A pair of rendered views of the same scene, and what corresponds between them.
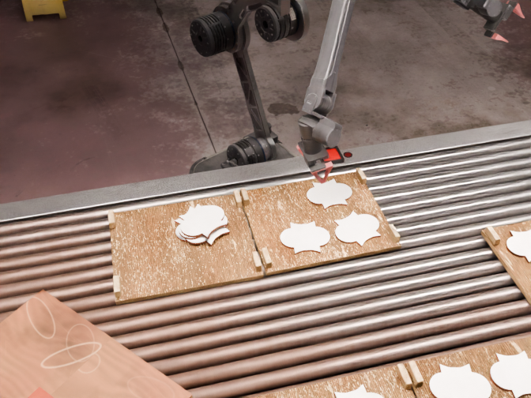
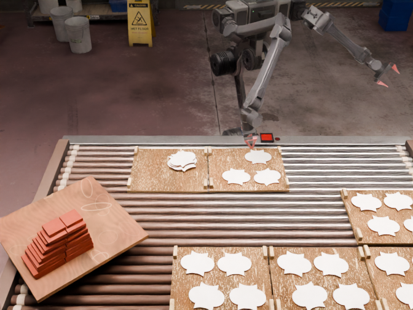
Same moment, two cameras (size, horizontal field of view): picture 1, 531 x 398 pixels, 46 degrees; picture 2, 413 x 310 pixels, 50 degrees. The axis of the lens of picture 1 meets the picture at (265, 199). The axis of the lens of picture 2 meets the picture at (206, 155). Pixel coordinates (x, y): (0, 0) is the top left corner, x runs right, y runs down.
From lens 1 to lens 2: 0.64 m
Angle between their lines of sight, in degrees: 11
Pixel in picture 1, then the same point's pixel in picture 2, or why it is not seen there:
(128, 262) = (139, 173)
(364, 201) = (276, 164)
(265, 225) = (217, 167)
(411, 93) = (356, 119)
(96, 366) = (106, 213)
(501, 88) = not seen: outside the picture
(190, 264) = (169, 179)
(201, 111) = (218, 111)
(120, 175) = not seen: hidden behind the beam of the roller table
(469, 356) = (306, 251)
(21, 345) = (74, 198)
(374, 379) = (248, 251)
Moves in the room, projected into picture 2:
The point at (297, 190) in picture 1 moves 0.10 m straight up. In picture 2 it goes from (240, 152) to (241, 138)
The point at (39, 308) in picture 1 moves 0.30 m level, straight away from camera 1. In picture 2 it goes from (86, 183) to (82, 146)
